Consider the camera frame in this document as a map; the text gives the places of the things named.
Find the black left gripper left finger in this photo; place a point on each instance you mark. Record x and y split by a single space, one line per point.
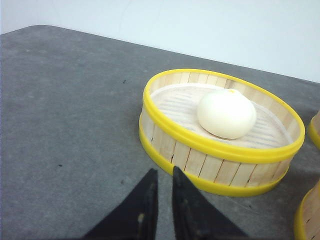
135 218

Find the white steamed bun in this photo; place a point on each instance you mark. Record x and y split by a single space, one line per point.
226 113

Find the bamboo steamer basket one bun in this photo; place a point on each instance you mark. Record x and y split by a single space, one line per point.
172 137

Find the bamboo steamer basket three buns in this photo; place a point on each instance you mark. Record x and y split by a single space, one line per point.
307 216

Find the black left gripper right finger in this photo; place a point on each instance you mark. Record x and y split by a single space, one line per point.
194 217

